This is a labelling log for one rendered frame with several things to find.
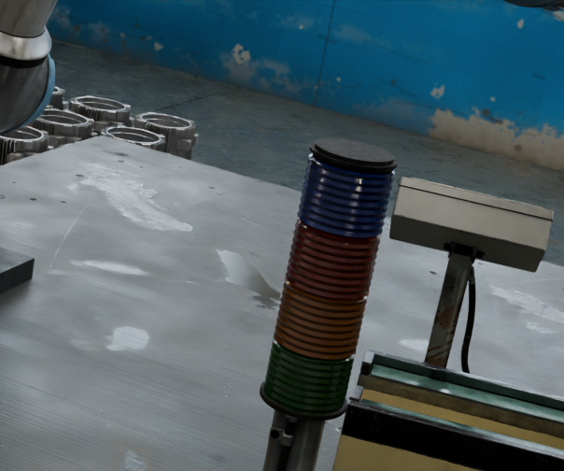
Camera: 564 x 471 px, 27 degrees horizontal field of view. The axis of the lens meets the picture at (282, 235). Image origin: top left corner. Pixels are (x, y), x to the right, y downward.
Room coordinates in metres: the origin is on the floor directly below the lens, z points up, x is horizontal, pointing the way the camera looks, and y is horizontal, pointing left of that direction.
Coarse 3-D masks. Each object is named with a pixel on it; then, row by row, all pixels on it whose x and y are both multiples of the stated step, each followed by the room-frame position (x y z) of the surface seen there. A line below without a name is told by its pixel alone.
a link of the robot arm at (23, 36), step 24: (0, 0) 1.43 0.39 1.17; (24, 0) 1.43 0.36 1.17; (48, 0) 1.45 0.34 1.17; (0, 24) 1.44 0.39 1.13; (24, 24) 1.45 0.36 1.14; (0, 48) 1.43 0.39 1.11; (24, 48) 1.45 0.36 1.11; (48, 48) 1.50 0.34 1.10; (0, 72) 1.44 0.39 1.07; (24, 72) 1.46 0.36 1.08; (48, 72) 1.54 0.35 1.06; (0, 96) 1.46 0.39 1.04; (24, 96) 1.50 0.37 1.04; (48, 96) 1.54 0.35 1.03; (0, 120) 1.48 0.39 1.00; (24, 120) 1.53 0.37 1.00
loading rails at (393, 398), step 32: (384, 352) 1.13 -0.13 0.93; (384, 384) 1.09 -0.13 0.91; (416, 384) 1.09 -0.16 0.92; (448, 384) 1.11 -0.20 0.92; (480, 384) 1.11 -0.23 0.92; (512, 384) 1.11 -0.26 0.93; (352, 416) 0.99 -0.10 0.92; (384, 416) 0.99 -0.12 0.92; (416, 416) 1.02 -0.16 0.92; (448, 416) 1.08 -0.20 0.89; (480, 416) 1.08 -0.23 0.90; (512, 416) 1.07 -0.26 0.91; (544, 416) 1.07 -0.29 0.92; (352, 448) 0.99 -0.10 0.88; (384, 448) 0.99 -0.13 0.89; (416, 448) 0.98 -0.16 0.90; (448, 448) 0.98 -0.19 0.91; (480, 448) 0.98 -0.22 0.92; (512, 448) 0.97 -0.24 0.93; (544, 448) 1.00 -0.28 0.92
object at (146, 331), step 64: (0, 192) 1.80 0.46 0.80; (64, 192) 1.86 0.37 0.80; (128, 192) 1.93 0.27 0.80; (192, 192) 2.01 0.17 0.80; (256, 192) 2.09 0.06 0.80; (64, 256) 1.57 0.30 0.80; (128, 256) 1.62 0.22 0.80; (192, 256) 1.67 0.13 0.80; (256, 256) 1.73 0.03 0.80; (384, 256) 1.85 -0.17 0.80; (0, 320) 1.31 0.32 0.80; (64, 320) 1.35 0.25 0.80; (128, 320) 1.39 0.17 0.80; (192, 320) 1.43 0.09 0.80; (256, 320) 1.47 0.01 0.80; (384, 320) 1.56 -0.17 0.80; (512, 320) 1.66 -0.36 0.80; (0, 384) 1.15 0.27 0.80; (64, 384) 1.18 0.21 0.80; (128, 384) 1.21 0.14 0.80; (192, 384) 1.24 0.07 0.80; (256, 384) 1.27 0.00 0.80; (0, 448) 1.02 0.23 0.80; (64, 448) 1.04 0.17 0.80; (128, 448) 1.06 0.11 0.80; (192, 448) 1.09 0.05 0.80; (256, 448) 1.12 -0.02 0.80; (320, 448) 1.14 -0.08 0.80
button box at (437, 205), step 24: (408, 192) 1.25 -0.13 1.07; (432, 192) 1.25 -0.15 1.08; (456, 192) 1.25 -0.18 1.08; (408, 216) 1.23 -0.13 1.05; (432, 216) 1.23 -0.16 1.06; (456, 216) 1.23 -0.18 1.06; (480, 216) 1.23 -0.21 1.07; (504, 216) 1.23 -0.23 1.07; (528, 216) 1.23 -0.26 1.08; (552, 216) 1.23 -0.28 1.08; (408, 240) 1.27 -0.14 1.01; (432, 240) 1.26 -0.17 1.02; (456, 240) 1.24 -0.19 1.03; (480, 240) 1.22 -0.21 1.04; (504, 240) 1.21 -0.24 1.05; (528, 240) 1.21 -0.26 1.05; (504, 264) 1.26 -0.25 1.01; (528, 264) 1.24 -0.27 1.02
